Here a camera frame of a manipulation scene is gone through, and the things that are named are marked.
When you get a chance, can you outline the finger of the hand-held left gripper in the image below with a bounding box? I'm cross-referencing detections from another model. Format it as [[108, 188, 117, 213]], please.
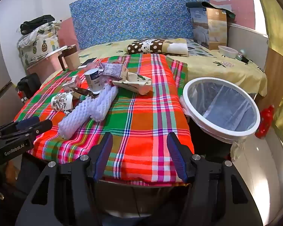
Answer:
[[0, 116, 40, 134], [0, 120, 53, 144]]

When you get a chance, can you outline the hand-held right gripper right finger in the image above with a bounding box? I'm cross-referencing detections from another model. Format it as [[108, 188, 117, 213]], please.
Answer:
[[166, 132, 266, 226]]

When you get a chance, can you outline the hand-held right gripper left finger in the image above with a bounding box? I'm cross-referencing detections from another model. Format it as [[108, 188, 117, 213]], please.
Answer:
[[15, 132, 114, 226]]

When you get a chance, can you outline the patterned paper cup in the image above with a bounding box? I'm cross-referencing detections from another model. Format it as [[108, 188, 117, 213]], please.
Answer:
[[51, 92, 73, 112]]

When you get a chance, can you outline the white foam fruit net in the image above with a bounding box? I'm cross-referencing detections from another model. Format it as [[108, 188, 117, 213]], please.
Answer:
[[90, 84, 119, 122], [58, 94, 98, 140]]

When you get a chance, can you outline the small red white box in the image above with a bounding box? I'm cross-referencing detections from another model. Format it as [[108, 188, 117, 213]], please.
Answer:
[[62, 75, 82, 92]]

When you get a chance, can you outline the white round trash bin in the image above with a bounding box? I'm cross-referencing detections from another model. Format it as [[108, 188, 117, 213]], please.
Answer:
[[179, 77, 261, 146]]

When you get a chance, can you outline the brown handled knife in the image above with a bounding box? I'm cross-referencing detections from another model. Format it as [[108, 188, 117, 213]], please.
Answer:
[[72, 87, 99, 98]]

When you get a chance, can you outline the clear bin liner bag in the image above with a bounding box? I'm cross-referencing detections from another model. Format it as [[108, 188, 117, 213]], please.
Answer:
[[180, 80, 257, 160]]

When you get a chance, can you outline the white cylindrical cup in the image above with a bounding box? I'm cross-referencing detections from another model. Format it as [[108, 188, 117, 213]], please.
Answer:
[[84, 68, 104, 92]]

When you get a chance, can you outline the cream leaf print pouch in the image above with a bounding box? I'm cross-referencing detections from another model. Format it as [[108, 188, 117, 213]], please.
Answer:
[[112, 72, 153, 95]]

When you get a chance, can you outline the purple box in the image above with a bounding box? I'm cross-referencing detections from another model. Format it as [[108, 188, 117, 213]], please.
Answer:
[[102, 62, 129, 79]]

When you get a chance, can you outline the black backpack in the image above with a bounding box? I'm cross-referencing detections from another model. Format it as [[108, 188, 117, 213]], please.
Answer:
[[15, 73, 42, 100]]

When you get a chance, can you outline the plaid blanket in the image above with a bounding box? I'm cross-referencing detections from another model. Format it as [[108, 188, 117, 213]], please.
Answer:
[[14, 54, 195, 186]]

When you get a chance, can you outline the pink cabinet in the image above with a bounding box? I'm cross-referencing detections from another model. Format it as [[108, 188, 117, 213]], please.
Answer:
[[26, 49, 69, 78]]

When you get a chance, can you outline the white phone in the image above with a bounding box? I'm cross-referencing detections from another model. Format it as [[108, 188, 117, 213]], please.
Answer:
[[77, 58, 98, 69]]

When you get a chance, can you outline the pineapple print bag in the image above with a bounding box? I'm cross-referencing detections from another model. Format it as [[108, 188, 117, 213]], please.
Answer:
[[17, 20, 62, 67]]

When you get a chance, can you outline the red detergent bottle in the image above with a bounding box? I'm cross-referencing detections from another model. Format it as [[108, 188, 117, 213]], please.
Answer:
[[255, 105, 275, 139]]

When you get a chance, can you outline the bed with yellow sheet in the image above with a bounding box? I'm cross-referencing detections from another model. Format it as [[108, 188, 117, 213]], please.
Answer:
[[41, 38, 268, 97]]

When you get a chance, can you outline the black bag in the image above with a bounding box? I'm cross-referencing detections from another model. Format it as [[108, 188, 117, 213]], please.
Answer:
[[20, 15, 55, 35]]

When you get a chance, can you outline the leaf print cloth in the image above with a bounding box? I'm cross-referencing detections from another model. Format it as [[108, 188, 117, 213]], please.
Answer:
[[186, 39, 218, 57]]

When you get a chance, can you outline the brown polka dot pillow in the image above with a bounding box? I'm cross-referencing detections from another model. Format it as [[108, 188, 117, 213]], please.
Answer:
[[127, 38, 189, 57]]

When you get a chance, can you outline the white plastic bowl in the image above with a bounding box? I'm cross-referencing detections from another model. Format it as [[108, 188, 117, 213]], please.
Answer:
[[218, 45, 239, 59]]

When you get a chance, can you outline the small green bottle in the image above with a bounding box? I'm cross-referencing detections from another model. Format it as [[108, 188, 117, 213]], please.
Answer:
[[236, 49, 247, 61]]

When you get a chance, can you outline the wooden panel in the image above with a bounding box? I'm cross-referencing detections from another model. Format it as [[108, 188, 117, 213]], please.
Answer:
[[257, 47, 283, 109]]

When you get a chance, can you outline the cardboard bedding box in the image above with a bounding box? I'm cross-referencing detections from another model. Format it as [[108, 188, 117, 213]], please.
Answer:
[[190, 7, 228, 50]]

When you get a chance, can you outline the white bed board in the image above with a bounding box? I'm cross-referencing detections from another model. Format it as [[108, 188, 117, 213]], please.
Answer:
[[227, 22, 269, 71]]

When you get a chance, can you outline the blue floral headboard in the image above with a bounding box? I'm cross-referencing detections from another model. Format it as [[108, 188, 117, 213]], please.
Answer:
[[69, 0, 210, 50]]

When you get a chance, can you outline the dark flat bag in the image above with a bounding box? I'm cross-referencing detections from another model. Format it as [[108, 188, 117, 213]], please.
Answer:
[[186, 1, 236, 21]]

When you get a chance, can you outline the yellow curtain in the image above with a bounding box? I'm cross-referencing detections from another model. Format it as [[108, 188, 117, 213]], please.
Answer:
[[259, 0, 283, 144]]

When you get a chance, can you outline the beige mug with brown handle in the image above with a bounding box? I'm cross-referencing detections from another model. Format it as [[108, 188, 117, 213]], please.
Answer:
[[58, 45, 81, 72]]

